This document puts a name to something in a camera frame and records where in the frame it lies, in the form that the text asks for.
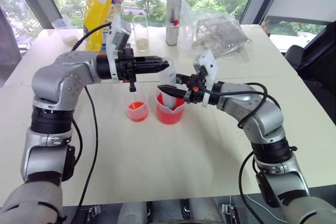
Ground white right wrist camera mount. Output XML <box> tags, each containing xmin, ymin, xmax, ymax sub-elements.
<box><xmin>193</xmin><ymin>49</ymin><xmax>219</xmax><ymax>108</ymax></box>

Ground silver strap buckle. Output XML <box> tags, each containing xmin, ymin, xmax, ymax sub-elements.
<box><xmin>88</xmin><ymin>205</ymin><xmax>102</xmax><ymax>219</ymax></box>
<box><xmin>221</xmin><ymin>202</ymin><xmax>239</xmax><ymax>219</ymax></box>

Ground clear glass with grains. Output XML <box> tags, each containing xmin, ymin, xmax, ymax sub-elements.
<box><xmin>132</xmin><ymin>15</ymin><xmax>150</xmax><ymax>52</ymax></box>

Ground clear measuring cup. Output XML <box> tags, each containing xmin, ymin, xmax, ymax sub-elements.
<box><xmin>159</xmin><ymin>57</ymin><xmax>180</xmax><ymax>110</ymax></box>

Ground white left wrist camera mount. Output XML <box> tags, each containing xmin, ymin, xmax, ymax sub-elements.
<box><xmin>106</xmin><ymin>15</ymin><xmax>132</xmax><ymax>81</ymax></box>

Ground large cup with red liquid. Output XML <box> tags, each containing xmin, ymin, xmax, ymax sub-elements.
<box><xmin>155</xmin><ymin>87</ymin><xmax>187</xmax><ymax>126</ymax></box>

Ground grey rounded shape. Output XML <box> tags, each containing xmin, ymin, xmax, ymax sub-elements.
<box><xmin>187</xmin><ymin>197</ymin><xmax>227</xmax><ymax>224</ymax></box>
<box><xmin>119</xmin><ymin>201</ymin><xmax>149</xmax><ymax>224</ymax></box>

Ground tall grey lidded container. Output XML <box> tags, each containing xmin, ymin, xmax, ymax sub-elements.
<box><xmin>165</xmin><ymin>0</ymin><xmax>183</xmax><ymax>47</ymax></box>

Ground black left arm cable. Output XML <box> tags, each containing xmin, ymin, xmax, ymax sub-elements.
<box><xmin>70</xmin><ymin>22</ymin><xmax>113</xmax><ymax>224</ymax></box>

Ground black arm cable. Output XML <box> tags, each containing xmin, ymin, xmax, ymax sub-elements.
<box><xmin>209</xmin><ymin>81</ymin><xmax>298</xmax><ymax>224</ymax></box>
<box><xmin>70</xmin><ymin>22</ymin><xmax>113</xmax><ymax>224</ymax></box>

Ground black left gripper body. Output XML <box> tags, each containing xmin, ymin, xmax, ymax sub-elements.
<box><xmin>115</xmin><ymin>47</ymin><xmax>140</xmax><ymax>93</ymax></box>

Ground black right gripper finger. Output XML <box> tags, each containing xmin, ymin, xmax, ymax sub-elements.
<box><xmin>175</xmin><ymin>73</ymin><xmax>194</xmax><ymax>85</ymax></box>
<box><xmin>156</xmin><ymin>84</ymin><xmax>190</xmax><ymax>102</ymax></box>

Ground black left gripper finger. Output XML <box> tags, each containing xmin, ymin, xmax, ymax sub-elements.
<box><xmin>134</xmin><ymin>63</ymin><xmax>169</xmax><ymax>76</ymax></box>
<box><xmin>134</xmin><ymin>55</ymin><xmax>170</xmax><ymax>66</ymax></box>

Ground clear crumpled plastic bag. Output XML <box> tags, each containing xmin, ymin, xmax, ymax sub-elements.
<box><xmin>177</xmin><ymin>0</ymin><xmax>253</xmax><ymax>62</ymax></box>

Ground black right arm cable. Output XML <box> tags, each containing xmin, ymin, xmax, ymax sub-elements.
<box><xmin>209</xmin><ymin>81</ymin><xmax>298</xmax><ymax>224</ymax></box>

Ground dark grey chair back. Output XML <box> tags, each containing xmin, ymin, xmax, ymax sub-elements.
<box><xmin>0</xmin><ymin>5</ymin><xmax>23</xmax><ymax>89</ymax></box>

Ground clear cup with white powder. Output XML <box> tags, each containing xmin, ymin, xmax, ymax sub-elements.
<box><xmin>51</xmin><ymin>17</ymin><xmax>78</xmax><ymax>46</ymax></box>

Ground black office chair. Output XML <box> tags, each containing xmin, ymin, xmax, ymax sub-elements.
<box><xmin>284</xmin><ymin>21</ymin><xmax>336</xmax><ymax>84</ymax></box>

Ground thin white cable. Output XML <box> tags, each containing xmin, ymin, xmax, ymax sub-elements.
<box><xmin>246</xmin><ymin>194</ymin><xmax>287</xmax><ymax>221</ymax></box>

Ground small cup with red liquid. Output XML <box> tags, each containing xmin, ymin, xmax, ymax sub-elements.
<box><xmin>124</xmin><ymin>92</ymin><xmax>150</xmax><ymax>123</ymax></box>

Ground yellow plastic bag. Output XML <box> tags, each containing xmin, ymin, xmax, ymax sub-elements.
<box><xmin>83</xmin><ymin>0</ymin><xmax>130</xmax><ymax>52</ymax></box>

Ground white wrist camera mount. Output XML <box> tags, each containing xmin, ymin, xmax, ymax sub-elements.
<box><xmin>106</xmin><ymin>15</ymin><xmax>132</xmax><ymax>81</ymax></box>
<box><xmin>193</xmin><ymin>49</ymin><xmax>219</xmax><ymax>108</ymax></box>

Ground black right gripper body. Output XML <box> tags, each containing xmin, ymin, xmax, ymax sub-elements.
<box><xmin>183</xmin><ymin>65</ymin><xmax>208</xmax><ymax>104</ymax></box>

